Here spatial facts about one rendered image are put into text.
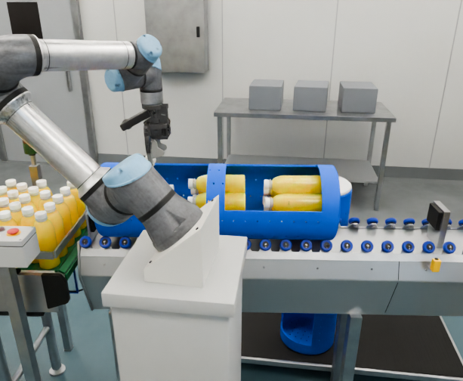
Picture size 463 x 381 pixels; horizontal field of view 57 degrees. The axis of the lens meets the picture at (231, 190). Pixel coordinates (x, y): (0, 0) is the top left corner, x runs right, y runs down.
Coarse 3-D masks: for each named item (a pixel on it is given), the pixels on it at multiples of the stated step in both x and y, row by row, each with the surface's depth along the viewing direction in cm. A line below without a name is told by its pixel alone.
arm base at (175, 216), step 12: (168, 204) 104; (180, 204) 106; (192, 204) 109; (144, 216) 104; (156, 216) 104; (168, 216) 104; (180, 216) 104; (192, 216) 105; (156, 228) 104; (168, 228) 103; (180, 228) 103; (156, 240) 105; (168, 240) 104
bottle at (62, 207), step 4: (56, 204) 163; (60, 204) 164; (64, 204) 165; (60, 208) 163; (64, 208) 164; (68, 208) 166; (60, 212) 163; (64, 212) 164; (68, 212) 166; (64, 216) 164; (68, 216) 166; (64, 220) 165; (68, 220) 166; (64, 224) 165; (68, 224) 166; (72, 224) 170; (64, 228) 166; (68, 228) 167; (72, 240) 170; (68, 244) 169; (72, 244) 170
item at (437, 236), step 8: (432, 208) 164; (440, 208) 161; (432, 216) 164; (440, 216) 159; (448, 216) 159; (432, 224) 164; (440, 224) 161; (432, 232) 168; (440, 232) 161; (432, 240) 168; (440, 240) 163; (440, 248) 164
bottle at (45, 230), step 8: (40, 224) 149; (48, 224) 151; (40, 232) 149; (48, 232) 150; (40, 240) 150; (48, 240) 151; (56, 240) 155; (40, 248) 151; (48, 248) 152; (40, 264) 155; (48, 264) 154; (56, 264) 156
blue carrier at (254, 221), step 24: (168, 168) 170; (192, 168) 169; (216, 168) 157; (240, 168) 169; (264, 168) 168; (288, 168) 167; (312, 168) 166; (216, 192) 150; (336, 192) 149; (240, 216) 151; (264, 216) 150; (288, 216) 150; (312, 216) 150; (336, 216) 150
